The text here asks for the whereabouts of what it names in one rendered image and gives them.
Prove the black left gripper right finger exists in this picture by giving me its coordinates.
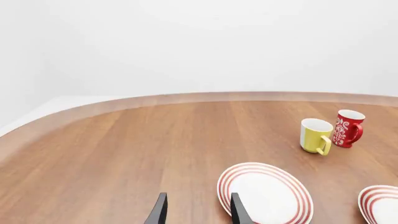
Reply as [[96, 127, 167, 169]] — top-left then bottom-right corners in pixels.
[[230, 192, 253, 224]]

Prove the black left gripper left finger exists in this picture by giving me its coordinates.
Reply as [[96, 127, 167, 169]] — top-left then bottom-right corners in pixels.
[[144, 192, 168, 224]]

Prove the white plate with red rings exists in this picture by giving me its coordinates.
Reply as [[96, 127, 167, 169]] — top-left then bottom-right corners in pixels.
[[216, 162, 314, 224], [358, 185, 398, 224]]

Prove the yellow and white mug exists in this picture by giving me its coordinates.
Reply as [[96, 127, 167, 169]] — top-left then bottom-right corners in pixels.
[[300, 118, 334, 157]]

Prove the red patterned mug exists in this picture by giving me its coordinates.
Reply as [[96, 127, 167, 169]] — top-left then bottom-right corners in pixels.
[[332, 109, 366, 149]]

